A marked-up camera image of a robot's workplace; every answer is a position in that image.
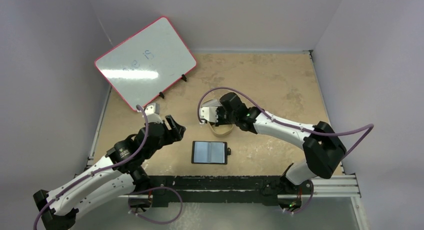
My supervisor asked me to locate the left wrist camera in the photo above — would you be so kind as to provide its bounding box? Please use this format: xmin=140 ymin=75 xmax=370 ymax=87
xmin=144 ymin=103 xmax=160 ymax=115

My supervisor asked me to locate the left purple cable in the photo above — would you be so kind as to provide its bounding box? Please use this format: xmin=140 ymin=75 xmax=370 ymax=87
xmin=33 ymin=104 xmax=150 ymax=230

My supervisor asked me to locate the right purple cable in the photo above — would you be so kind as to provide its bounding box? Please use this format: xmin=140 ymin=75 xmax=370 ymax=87
xmin=197 ymin=87 xmax=375 ymax=156

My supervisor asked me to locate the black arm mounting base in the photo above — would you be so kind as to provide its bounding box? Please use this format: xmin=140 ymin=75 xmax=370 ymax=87
xmin=130 ymin=165 xmax=315 ymax=210

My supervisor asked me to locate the pink framed whiteboard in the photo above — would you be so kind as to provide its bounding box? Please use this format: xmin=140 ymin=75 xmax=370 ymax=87
xmin=94 ymin=17 xmax=197 ymax=111

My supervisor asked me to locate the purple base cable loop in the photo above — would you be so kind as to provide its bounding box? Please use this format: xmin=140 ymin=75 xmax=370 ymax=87
xmin=127 ymin=184 xmax=184 ymax=225

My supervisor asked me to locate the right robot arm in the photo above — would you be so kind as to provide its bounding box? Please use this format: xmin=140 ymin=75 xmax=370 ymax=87
xmin=218 ymin=93 xmax=347 ymax=193

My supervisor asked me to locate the beige plastic tray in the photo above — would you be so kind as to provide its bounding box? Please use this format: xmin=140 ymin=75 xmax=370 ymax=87
xmin=208 ymin=122 xmax=234 ymax=137

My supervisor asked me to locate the black leather card holder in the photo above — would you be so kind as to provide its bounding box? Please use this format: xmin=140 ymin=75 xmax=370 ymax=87
xmin=191 ymin=141 xmax=232 ymax=164

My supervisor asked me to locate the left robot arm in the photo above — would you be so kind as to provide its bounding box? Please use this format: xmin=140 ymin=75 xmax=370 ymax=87
xmin=32 ymin=113 xmax=186 ymax=229

